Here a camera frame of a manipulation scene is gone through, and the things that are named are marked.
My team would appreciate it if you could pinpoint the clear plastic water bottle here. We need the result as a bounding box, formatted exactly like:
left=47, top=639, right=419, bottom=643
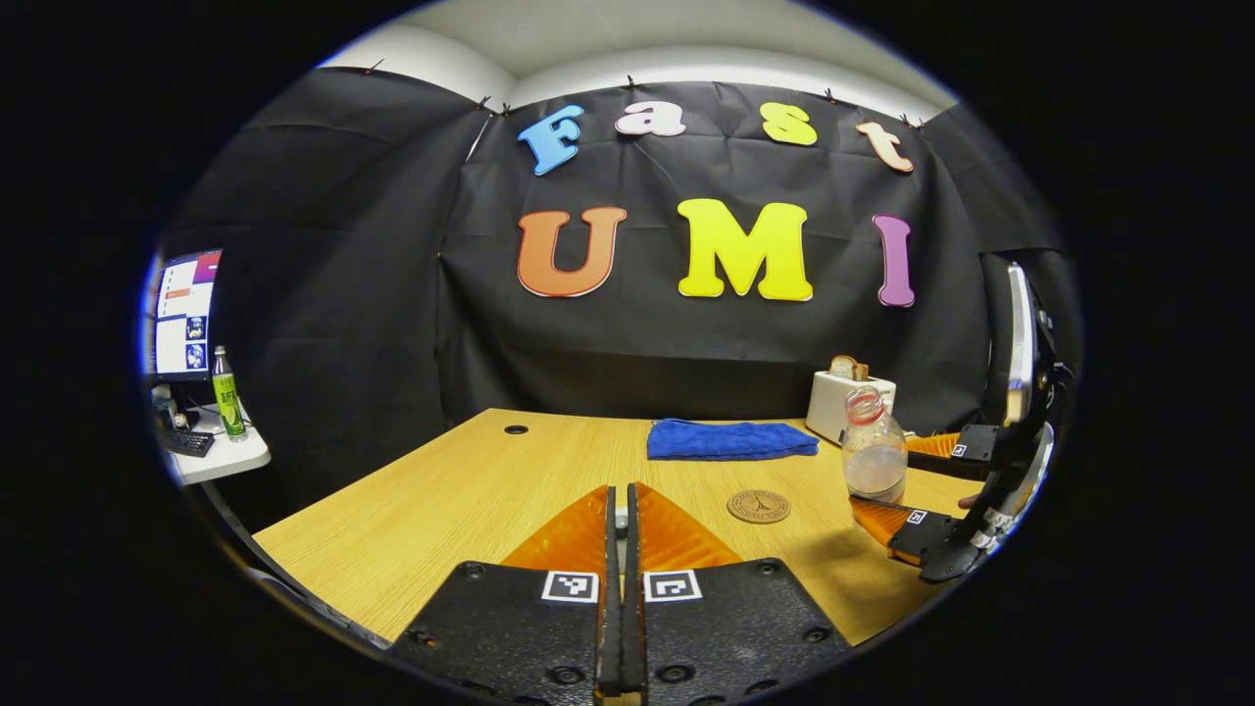
left=841, top=385, right=909, bottom=505

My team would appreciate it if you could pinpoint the blue towel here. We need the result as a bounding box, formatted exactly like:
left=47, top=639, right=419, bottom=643
left=646, top=419, right=821, bottom=462

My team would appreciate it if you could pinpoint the white side desk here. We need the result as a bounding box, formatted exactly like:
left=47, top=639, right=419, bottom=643
left=157, top=402, right=272, bottom=486

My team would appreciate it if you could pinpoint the black backdrop cloth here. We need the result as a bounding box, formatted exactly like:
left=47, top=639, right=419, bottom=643
left=162, top=67, right=1084, bottom=511

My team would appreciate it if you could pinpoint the round wooden coaster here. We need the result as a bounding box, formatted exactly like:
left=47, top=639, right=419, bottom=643
left=727, top=489, right=791, bottom=525

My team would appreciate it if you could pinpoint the black keyboard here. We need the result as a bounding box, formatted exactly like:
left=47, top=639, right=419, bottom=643
left=157, top=427, right=215, bottom=459

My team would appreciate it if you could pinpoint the green drink bottle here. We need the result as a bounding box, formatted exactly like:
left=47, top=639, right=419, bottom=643
left=212, top=345, right=247, bottom=441

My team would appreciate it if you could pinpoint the computer monitor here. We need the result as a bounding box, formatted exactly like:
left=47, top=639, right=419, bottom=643
left=147, top=248, right=225, bottom=383

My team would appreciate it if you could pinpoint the white toaster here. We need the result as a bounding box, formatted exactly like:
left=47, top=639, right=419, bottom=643
left=806, top=371, right=897, bottom=447

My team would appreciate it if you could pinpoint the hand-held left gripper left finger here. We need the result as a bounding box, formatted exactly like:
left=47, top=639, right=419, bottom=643
left=390, top=485, right=621, bottom=706

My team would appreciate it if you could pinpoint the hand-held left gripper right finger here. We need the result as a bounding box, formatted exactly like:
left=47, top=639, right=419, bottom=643
left=624, top=482, right=852, bottom=705

